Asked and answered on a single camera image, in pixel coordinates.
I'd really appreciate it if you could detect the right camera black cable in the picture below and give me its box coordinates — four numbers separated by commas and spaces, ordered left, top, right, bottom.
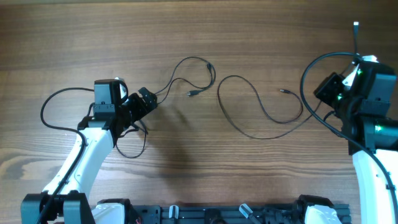
300, 52, 398, 224

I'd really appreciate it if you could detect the thick black usb cable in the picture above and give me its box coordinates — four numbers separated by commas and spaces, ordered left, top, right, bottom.
114, 56, 216, 159

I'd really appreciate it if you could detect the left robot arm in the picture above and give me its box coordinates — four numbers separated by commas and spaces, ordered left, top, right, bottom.
21, 79, 158, 223

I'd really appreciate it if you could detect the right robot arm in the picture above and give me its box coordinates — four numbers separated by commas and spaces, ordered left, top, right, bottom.
313, 60, 397, 223

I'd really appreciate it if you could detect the thin black usb cable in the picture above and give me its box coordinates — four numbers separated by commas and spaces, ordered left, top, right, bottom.
216, 21, 361, 141

